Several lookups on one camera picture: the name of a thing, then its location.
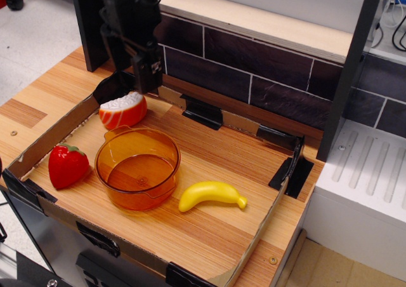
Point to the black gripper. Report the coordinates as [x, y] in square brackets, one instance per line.
[128, 34]

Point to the salmon sushi toy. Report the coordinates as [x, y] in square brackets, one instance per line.
[128, 110]

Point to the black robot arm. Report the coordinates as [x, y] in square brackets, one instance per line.
[128, 35]

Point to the cardboard fence with black tape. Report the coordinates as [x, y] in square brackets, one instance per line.
[87, 240]

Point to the orange transparent plastic pot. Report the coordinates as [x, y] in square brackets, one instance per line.
[138, 167]

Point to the red toy strawberry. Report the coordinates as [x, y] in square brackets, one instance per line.
[67, 164]

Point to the yellow toy banana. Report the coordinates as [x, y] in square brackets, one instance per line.
[210, 191]

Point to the black caster wheel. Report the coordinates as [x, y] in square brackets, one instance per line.
[15, 5]

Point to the white toy sink drainboard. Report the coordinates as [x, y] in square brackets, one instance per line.
[358, 206]

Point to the dark shelf frame with tiles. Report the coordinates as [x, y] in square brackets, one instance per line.
[295, 76]

